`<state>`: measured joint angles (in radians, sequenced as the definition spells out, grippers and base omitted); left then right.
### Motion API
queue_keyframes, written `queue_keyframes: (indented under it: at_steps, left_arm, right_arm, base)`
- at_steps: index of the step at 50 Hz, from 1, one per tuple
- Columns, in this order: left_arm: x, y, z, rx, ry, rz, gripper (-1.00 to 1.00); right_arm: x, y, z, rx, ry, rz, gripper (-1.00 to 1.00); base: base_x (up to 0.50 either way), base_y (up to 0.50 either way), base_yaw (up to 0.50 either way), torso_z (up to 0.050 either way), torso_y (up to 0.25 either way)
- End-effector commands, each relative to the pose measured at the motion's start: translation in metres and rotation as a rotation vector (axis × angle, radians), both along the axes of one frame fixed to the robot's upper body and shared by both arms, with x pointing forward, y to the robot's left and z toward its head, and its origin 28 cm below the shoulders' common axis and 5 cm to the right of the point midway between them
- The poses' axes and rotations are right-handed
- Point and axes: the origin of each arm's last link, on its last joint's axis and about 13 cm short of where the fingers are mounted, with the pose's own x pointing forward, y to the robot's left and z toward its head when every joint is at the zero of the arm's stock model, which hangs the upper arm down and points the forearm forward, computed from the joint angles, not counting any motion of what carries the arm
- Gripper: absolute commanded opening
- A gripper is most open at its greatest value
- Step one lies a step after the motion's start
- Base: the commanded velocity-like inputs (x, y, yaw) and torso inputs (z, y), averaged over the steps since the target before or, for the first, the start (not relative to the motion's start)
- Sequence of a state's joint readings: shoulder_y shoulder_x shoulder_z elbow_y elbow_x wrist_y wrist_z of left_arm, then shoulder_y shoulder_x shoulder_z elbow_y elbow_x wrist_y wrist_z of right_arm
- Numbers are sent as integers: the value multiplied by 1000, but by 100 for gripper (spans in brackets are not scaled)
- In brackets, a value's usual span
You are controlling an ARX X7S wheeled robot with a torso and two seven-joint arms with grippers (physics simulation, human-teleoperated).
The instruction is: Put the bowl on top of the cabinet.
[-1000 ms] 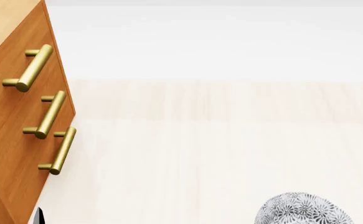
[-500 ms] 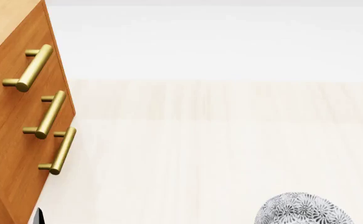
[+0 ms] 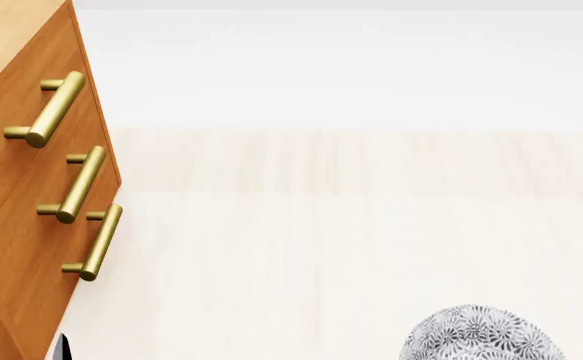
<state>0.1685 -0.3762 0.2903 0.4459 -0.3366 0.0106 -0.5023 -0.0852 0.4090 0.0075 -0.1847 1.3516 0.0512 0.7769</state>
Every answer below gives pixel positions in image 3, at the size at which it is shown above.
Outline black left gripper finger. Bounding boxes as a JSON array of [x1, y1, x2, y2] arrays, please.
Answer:
[[52, 332, 74, 360]]

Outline wooden drawer cabinet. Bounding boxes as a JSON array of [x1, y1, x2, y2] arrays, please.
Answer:
[[0, 0, 123, 360]]

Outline floral patterned black white bowl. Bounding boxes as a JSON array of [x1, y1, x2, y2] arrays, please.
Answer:
[[397, 303, 567, 360]]

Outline slim brass drawer handle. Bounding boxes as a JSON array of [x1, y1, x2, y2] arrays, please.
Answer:
[[61, 202, 124, 282]]

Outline medium brass drawer handle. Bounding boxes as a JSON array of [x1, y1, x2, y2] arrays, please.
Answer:
[[36, 144, 108, 225]]

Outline large brass drawer handle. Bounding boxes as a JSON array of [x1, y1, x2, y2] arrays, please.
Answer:
[[3, 70, 87, 150]]

